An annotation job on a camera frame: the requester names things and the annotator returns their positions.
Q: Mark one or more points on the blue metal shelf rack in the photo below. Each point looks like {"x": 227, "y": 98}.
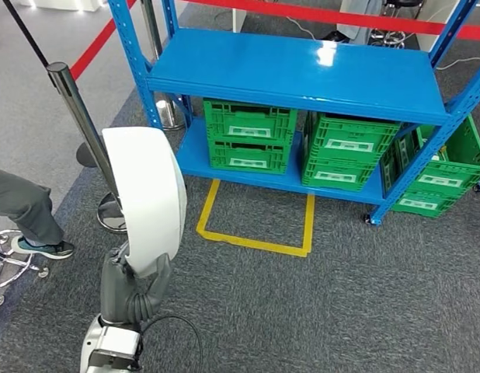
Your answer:
{"x": 282, "y": 67}

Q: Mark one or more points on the white desk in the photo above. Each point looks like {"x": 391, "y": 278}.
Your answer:
{"x": 438, "y": 10}
{"x": 239, "y": 20}

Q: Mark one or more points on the chrome stanchion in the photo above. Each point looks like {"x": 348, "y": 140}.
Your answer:
{"x": 80, "y": 123}
{"x": 153, "y": 31}

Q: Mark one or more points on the chrome stool base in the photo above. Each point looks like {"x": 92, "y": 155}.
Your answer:
{"x": 14, "y": 262}

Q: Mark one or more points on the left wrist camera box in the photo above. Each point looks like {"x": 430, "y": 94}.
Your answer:
{"x": 117, "y": 347}

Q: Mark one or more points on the black round stool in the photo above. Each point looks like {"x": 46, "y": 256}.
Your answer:
{"x": 393, "y": 38}

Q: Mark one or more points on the white curved plastic part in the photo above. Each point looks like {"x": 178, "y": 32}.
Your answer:
{"x": 147, "y": 195}

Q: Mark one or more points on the green plastic crate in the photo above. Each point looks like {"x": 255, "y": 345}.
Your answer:
{"x": 321, "y": 139}
{"x": 310, "y": 177}
{"x": 469, "y": 154}
{"x": 221, "y": 159}
{"x": 402, "y": 205}
{"x": 217, "y": 121}

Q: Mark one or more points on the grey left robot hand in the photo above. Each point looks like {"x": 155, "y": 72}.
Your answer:
{"x": 116, "y": 288}

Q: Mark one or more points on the red barrier belt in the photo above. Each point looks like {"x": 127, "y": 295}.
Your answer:
{"x": 100, "y": 38}
{"x": 341, "y": 18}

